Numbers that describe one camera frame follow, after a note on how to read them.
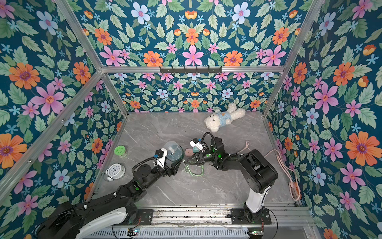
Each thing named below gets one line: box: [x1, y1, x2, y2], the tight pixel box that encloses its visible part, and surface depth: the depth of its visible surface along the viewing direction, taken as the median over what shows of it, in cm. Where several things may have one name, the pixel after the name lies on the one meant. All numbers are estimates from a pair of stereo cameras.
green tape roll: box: [113, 145, 128, 158], surface depth 95 cm
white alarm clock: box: [103, 163, 126, 183], surface depth 88 cm
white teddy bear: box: [203, 102, 246, 133], surface depth 108 cm
